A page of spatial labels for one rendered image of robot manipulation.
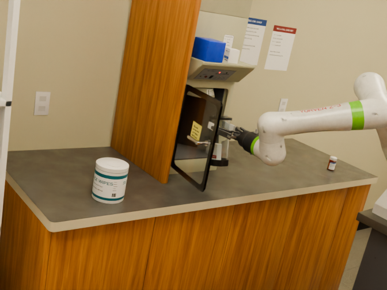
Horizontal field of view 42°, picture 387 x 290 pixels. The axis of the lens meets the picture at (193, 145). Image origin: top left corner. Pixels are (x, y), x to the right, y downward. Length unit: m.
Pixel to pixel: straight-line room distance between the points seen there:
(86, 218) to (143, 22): 1.00
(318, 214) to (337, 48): 1.32
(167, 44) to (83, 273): 1.02
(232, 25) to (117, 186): 0.93
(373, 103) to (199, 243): 0.97
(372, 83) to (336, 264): 1.51
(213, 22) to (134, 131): 0.64
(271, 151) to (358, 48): 2.02
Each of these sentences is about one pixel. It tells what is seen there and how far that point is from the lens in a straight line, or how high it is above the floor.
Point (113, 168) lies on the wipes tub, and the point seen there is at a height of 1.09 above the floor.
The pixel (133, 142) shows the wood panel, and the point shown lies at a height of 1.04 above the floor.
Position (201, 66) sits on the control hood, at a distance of 2.20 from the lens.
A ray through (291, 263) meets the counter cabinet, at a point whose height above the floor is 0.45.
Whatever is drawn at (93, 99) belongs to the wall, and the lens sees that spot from 2.58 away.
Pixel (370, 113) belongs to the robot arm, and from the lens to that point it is 2.06.
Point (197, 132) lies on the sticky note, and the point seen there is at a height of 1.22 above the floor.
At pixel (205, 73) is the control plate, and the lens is 2.27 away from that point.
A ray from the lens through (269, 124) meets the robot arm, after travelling 2.01.
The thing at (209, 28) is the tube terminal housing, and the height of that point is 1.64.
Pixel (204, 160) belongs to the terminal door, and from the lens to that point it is 2.13.
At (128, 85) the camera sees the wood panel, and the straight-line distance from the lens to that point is 2.52.
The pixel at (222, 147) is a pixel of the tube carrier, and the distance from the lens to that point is 2.33.
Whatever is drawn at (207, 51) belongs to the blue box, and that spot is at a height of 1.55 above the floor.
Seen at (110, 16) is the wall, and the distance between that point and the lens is 2.53.
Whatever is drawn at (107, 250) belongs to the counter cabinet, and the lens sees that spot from 2.07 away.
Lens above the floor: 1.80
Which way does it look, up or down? 17 degrees down
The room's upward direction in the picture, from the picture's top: 11 degrees clockwise
